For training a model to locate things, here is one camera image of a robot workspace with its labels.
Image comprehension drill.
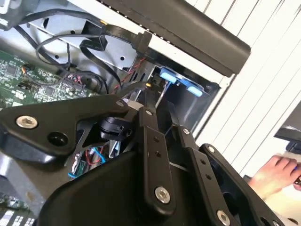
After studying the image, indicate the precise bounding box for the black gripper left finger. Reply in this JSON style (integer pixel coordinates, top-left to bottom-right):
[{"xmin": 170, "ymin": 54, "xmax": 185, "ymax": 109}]
[{"xmin": 0, "ymin": 90, "xmax": 177, "ymax": 217}]

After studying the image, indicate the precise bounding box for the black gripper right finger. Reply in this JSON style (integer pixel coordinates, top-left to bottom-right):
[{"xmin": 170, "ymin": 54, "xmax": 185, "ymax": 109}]
[{"xmin": 170, "ymin": 110, "xmax": 286, "ymax": 226}]

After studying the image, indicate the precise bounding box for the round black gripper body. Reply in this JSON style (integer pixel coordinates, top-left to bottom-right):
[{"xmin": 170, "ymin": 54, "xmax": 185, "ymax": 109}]
[{"xmin": 39, "ymin": 150, "xmax": 210, "ymax": 226}]

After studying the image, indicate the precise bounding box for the hard disk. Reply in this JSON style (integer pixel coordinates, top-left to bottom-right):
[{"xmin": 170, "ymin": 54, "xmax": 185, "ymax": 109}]
[{"xmin": 152, "ymin": 66, "xmax": 210, "ymax": 97}]

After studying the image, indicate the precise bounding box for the person's hand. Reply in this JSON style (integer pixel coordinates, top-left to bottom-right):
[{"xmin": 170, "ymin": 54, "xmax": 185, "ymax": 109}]
[{"xmin": 249, "ymin": 154, "xmax": 301, "ymax": 201}]

